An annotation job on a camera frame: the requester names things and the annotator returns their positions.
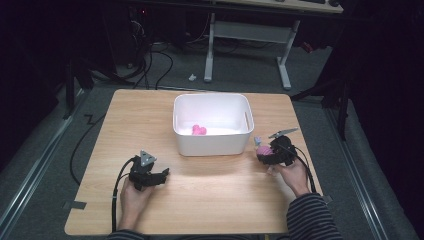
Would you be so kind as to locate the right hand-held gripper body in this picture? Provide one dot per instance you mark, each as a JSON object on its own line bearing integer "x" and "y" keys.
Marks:
{"x": 283, "y": 151}

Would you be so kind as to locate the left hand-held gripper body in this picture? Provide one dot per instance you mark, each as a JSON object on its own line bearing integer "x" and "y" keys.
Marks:
{"x": 141, "y": 171}

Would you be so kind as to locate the pink bone toy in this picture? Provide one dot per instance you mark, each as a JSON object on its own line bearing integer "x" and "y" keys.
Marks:
{"x": 199, "y": 130}

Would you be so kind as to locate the white plastic bin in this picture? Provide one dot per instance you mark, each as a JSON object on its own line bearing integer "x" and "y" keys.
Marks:
{"x": 213, "y": 123}

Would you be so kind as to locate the person's right hand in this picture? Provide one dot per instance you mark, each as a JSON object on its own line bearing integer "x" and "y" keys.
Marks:
{"x": 295, "y": 178}

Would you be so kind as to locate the person's left hand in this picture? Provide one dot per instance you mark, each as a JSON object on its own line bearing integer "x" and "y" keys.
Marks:
{"x": 133, "y": 200}

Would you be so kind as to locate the grey tape piece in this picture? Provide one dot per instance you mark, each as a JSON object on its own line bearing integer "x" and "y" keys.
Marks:
{"x": 327, "y": 199}
{"x": 79, "y": 205}

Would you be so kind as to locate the black metal stand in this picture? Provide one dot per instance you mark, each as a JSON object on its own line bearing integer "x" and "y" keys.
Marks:
{"x": 70, "y": 90}
{"x": 341, "y": 106}

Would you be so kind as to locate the white scrap on floor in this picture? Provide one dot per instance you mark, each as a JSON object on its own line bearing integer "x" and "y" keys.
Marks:
{"x": 192, "y": 77}

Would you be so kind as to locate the desk with white legs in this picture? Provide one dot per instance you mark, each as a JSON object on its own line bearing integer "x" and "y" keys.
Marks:
{"x": 248, "y": 31}

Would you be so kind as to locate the black computer tower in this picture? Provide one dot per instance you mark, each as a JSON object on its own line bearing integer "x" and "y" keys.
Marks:
{"x": 137, "y": 33}

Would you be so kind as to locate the metal floor rail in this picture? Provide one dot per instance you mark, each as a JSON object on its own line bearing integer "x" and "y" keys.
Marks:
{"x": 360, "y": 176}
{"x": 36, "y": 166}

